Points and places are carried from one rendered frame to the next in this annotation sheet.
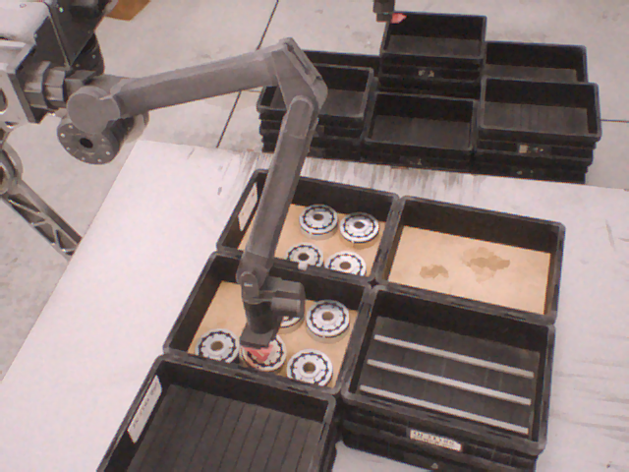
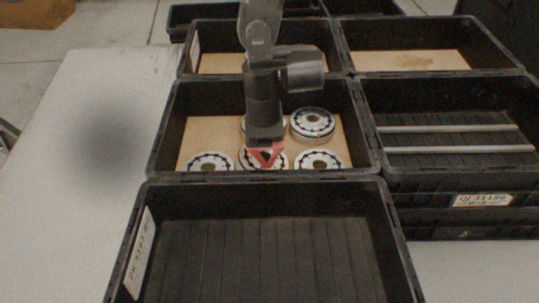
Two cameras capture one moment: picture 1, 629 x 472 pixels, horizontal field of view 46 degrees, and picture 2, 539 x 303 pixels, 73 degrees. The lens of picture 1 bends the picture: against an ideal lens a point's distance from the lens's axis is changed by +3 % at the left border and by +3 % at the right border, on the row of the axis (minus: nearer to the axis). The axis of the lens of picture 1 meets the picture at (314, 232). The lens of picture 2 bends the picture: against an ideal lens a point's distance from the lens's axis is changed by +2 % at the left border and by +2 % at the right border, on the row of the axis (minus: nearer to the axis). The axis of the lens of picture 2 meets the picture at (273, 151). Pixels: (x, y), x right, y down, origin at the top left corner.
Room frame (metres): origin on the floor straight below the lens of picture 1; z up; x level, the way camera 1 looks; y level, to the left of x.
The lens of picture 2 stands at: (0.42, 0.28, 1.37)
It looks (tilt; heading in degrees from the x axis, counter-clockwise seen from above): 45 degrees down; 339
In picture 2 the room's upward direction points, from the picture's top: straight up
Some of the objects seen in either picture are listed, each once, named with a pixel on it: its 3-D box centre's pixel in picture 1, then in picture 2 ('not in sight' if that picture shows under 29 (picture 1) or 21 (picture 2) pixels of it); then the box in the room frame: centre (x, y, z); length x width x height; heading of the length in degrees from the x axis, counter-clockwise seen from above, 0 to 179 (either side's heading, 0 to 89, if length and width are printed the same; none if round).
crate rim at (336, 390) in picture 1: (270, 319); (263, 123); (0.94, 0.11, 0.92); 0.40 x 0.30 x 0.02; 71
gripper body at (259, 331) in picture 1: (259, 318); (263, 109); (0.89, 0.13, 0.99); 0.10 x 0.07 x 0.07; 161
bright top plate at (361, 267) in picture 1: (345, 266); not in sight; (1.12, -0.07, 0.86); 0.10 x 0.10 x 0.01
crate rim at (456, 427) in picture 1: (449, 361); (465, 119); (0.80, -0.27, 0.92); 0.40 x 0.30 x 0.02; 71
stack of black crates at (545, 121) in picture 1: (526, 152); (354, 45); (2.03, -0.82, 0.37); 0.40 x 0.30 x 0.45; 77
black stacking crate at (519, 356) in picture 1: (447, 374); (455, 138); (0.80, -0.27, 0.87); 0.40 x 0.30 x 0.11; 71
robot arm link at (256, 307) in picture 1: (258, 300); (264, 78); (0.89, 0.12, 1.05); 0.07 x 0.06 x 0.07; 77
